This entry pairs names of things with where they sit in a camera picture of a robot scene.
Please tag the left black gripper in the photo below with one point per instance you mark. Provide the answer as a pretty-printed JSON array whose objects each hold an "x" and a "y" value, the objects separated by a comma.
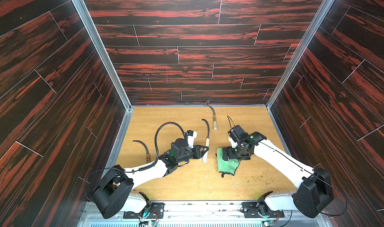
[{"x": 197, "y": 154}]

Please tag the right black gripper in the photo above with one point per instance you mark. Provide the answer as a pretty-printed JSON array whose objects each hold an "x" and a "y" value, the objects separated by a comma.
[{"x": 227, "y": 153}]

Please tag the sickle plain wooden handle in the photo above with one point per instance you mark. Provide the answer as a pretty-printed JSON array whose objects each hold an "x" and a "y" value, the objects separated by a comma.
[{"x": 205, "y": 156}]

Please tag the green microfibre rag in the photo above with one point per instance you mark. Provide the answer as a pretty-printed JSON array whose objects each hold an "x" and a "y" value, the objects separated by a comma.
[{"x": 226, "y": 167}]

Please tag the sickle with yellow label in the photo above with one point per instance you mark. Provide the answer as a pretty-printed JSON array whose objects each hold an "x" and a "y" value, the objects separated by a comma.
[{"x": 214, "y": 116}]

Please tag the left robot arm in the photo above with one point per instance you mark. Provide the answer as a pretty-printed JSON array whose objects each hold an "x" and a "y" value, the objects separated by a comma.
[{"x": 113, "y": 193}]

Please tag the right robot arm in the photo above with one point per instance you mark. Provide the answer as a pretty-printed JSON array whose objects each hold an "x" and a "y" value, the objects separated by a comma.
[{"x": 314, "y": 190}]

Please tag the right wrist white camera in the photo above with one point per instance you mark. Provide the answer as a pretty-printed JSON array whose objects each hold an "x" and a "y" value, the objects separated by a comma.
[{"x": 233, "y": 143}]

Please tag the wrist white camera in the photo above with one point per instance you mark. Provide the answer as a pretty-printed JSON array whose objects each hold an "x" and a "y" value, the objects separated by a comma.
[
  {"x": 191, "y": 136},
  {"x": 233, "y": 143}
]

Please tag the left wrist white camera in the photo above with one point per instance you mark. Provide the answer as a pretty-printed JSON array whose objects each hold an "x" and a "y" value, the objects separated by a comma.
[{"x": 191, "y": 136}]

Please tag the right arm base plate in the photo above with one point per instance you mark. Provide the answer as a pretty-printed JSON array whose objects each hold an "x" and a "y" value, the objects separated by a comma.
[{"x": 259, "y": 210}]

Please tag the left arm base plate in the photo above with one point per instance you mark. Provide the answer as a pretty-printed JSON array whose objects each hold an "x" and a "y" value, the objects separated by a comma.
[{"x": 152, "y": 211}]

